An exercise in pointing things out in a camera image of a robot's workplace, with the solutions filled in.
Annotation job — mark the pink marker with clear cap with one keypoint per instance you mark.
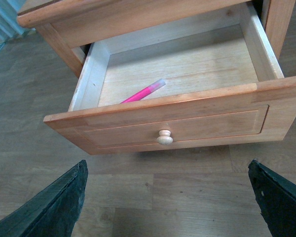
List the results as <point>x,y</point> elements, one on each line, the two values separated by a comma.
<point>146,91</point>

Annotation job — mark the wooden drawer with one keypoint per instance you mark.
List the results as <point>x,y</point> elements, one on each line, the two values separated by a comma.
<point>212,96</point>

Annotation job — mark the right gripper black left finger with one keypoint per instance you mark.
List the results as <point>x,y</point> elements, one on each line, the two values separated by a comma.
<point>54,211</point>

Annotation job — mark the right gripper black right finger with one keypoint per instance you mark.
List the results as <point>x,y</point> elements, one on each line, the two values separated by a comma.
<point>276,197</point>

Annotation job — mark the pale blue pleated curtain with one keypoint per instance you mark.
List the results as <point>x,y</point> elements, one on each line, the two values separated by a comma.
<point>9,26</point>

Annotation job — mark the wooden nightstand cabinet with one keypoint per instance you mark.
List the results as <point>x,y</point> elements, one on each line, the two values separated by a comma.
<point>160,27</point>

